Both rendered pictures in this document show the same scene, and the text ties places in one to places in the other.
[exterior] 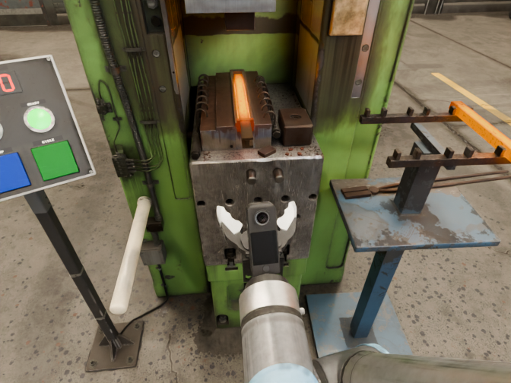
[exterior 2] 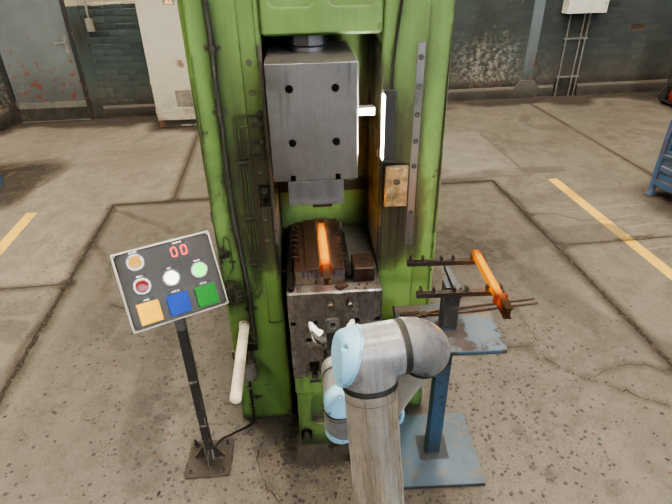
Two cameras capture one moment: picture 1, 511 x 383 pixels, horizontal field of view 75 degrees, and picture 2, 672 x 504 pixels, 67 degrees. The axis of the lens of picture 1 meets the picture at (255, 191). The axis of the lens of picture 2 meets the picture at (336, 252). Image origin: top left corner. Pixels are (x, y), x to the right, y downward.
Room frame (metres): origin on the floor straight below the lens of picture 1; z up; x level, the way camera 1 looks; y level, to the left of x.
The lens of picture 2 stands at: (-0.85, -0.06, 2.08)
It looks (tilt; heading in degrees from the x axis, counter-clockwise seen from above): 31 degrees down; 2
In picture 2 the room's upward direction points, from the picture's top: 1 degrees counter-clockwise
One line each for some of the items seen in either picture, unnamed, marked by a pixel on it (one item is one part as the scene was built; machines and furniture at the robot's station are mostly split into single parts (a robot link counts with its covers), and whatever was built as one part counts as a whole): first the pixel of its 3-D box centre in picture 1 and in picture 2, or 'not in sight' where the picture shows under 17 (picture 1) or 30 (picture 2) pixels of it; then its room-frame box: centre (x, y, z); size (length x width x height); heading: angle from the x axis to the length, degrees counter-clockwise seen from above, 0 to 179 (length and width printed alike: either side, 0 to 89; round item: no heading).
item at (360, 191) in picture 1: (430, 183); (469, 308); (0.85, -0.57, 0.77); 0.60 x 0.04 x 0.01; 100
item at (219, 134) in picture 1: (233, 104); (317, 248); (1.03, 0.07, 0.96); 0.42 x 0.20 x 0.09; 5
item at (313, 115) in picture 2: not in sight; (322, 107); (1.04, 0.03, 1.56); 0.42 x 0.39 x 0.40; 5
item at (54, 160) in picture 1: (55, 160); (206, 294); (0.63, 0.45, 1.01); 0.07 x 0.05 x 0.07; 120
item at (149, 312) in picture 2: not in sight; (150, 312); (0.53, 0.63, 1.01); 0.07 x 0.05 x 0.07; 120
